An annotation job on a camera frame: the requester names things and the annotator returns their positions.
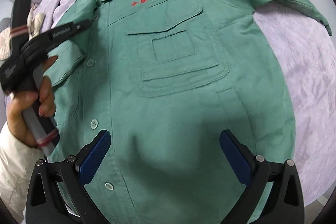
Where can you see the cream jacket sleeve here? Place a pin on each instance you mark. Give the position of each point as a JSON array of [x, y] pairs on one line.
[[17, 164]]

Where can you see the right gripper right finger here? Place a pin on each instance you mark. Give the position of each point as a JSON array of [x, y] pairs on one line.
[[285, 201]]

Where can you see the person's left hand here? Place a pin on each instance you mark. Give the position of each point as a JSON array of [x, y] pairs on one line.
[[24, 100]]

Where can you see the green work shirt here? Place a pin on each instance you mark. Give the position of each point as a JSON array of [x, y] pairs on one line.
[[165, 78]]

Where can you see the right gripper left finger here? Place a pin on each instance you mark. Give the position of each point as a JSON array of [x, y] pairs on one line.
[[56, 191]]

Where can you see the lilac plush bed blanket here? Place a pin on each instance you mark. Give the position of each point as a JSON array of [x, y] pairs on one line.
[[307, 58]]

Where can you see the cream fluffy cushion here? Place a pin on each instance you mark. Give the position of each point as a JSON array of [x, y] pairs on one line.
[[5, 44]]

